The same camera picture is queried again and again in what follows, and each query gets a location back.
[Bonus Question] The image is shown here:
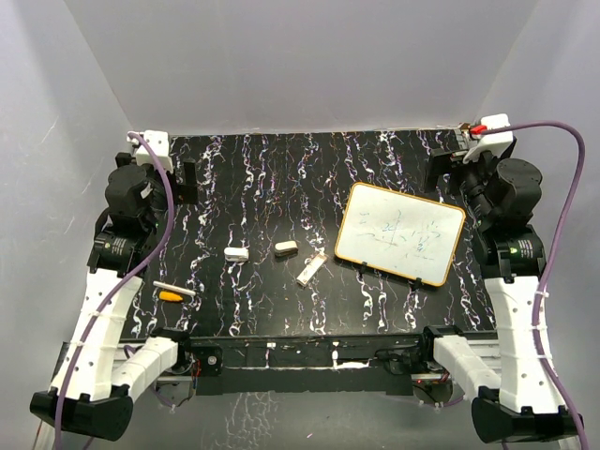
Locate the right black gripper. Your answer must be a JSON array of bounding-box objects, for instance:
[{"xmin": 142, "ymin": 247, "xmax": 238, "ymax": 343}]
[{"xmin": 424, "ymin": 149, "xmax": 510, "ymax": 227}]

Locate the beige stapler top cover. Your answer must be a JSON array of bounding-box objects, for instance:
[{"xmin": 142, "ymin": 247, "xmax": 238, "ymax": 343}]
[{"xmin": 224, "ymin": 247, "xmax": 249, "ymax": 262}]

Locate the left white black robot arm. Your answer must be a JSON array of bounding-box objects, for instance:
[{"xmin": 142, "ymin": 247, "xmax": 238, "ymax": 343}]
[{"xmin": 30, "ymin": 153, "xmax": 198, "ymax": 442}]

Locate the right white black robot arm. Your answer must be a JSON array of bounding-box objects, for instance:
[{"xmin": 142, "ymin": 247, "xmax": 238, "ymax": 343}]
[{"xmin": 417, "ymin": 149, "xmax": 584, "ymax": 445}]

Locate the orange framed whiteboard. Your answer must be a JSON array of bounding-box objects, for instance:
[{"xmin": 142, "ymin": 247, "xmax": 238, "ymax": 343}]
[{"xmin": 335, "ymin": 182, "xmax": 466, "ymax": 287}]

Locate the white marker pen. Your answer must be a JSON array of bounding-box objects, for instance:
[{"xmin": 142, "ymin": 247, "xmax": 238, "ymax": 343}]
[{"xmin": 153, "ymin": 280, "xmax": 196, "ymax": 297}]

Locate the yellow marker cap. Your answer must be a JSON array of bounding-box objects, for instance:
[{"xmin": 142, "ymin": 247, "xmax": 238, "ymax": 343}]
[{"xmin": 158, "ymin": 291, "xmax": 184, "ymax": 303}]

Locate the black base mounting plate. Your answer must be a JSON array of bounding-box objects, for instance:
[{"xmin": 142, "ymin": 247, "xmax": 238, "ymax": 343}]
[{"xmin": 159, "ymin": 334, "xmax": 459, "ymax": 403}]

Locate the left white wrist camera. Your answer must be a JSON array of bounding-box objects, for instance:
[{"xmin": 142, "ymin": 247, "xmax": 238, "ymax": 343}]
[{"xmin": 127, "ymin": 129, "xmax": 173, "ymax": 173}]

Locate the aluminium frame rail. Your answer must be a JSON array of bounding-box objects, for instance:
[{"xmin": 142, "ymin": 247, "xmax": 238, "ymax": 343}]
[{"xmin": 51, "ymin": 339, "xmax": 559, "ymax": 382}]

